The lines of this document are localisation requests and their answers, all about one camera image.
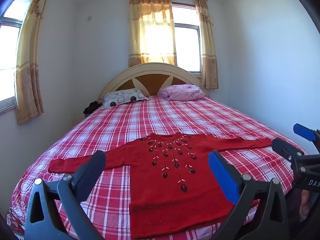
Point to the wide beige floral curtain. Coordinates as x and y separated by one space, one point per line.
27 75

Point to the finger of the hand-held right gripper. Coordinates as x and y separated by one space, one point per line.
285 150
303 132

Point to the red plaid bed blanket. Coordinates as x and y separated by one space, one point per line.
140 120

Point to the red embroidered sweater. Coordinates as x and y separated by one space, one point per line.
175 200

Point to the narrow beige floral curtain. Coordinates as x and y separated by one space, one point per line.
208 50

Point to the large side window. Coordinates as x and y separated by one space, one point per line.
8 55

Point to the sheer beige curtain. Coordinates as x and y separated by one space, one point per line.
150 30

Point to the pink floral pillow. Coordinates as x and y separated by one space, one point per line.
182 92

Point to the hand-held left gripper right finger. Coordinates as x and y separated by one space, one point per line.
222 177

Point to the white patterned pillow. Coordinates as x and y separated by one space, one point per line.
122 98

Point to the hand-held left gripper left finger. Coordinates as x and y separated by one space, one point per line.
92 168

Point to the dark cloth beside bed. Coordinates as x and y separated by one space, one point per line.
91 108

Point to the cream wooden headboard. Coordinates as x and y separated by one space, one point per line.
150 80

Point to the window behind headboard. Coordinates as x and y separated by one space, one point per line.
187 47

